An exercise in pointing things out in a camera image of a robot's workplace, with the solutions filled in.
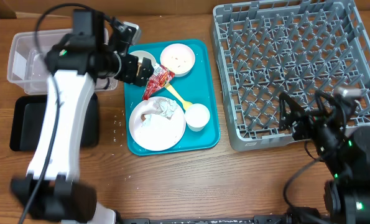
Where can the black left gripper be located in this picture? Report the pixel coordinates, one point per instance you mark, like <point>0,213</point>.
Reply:
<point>130,61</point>

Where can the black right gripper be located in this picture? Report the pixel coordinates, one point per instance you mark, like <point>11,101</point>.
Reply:
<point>308,124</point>

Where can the white bowl with brown food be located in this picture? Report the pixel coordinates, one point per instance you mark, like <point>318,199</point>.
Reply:
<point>141,54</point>

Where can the red snack wrapper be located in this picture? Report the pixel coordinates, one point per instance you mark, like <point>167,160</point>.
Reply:
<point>160,77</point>

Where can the pink bowl with rice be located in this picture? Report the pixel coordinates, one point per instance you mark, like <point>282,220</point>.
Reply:
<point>178,58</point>

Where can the white napkin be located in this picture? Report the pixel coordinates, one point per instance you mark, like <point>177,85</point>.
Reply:
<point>157,113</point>

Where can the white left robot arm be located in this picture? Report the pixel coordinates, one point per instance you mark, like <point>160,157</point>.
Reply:
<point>96,48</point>

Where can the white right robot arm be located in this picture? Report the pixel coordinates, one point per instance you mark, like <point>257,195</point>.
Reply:
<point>347,157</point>

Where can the teal plastic tray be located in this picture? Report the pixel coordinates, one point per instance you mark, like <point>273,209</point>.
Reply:
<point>196,87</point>

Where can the yellow plastic spoon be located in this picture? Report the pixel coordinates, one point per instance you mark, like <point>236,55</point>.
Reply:
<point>171,89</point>

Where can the large white plate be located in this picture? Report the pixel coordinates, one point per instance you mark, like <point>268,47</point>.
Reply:
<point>158,138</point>

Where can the white mint cup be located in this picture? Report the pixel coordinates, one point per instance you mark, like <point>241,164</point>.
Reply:
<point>197,116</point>

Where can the grey dish rack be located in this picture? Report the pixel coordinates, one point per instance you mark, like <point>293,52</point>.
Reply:
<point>265,48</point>

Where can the clear plastic bin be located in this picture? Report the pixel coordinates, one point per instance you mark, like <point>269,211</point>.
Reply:
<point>27,70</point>

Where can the black tray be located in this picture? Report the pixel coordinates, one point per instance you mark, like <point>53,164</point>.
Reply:
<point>28,118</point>

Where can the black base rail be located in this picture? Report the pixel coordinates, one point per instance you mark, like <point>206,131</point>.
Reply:
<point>289,217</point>

